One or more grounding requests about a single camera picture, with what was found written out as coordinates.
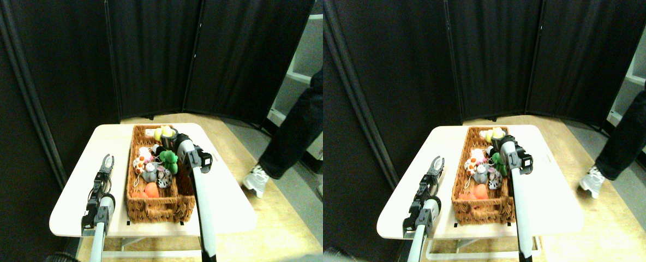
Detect orange toy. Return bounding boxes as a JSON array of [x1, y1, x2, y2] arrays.
[[131, 182, 160, 199], [459, 183, 489, 200]]

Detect black ribbed hose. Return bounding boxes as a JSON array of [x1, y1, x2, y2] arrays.
[[45, 252, 79, 262]]

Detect person's legs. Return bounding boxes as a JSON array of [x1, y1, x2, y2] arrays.
[[579, 65, 646, 228], [243, 68, 323, 200]]

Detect white orange-spotted toy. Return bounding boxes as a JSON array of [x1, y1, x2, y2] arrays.
[[464, 157, 481, 177], [132, 156, 149, 176]]

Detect low white table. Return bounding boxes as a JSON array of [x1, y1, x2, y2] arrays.
[[49, 123, 257, 258], [376, 126, 584, 260]]

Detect brown wicker basket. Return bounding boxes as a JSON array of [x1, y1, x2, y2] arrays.
[[451, 127, 522, 225], [125, 125, 197, 224]]

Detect grey curtain stand pole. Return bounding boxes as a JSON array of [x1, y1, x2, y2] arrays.
[[0, 0, 67, 189], [323, 0, 401, 190]]

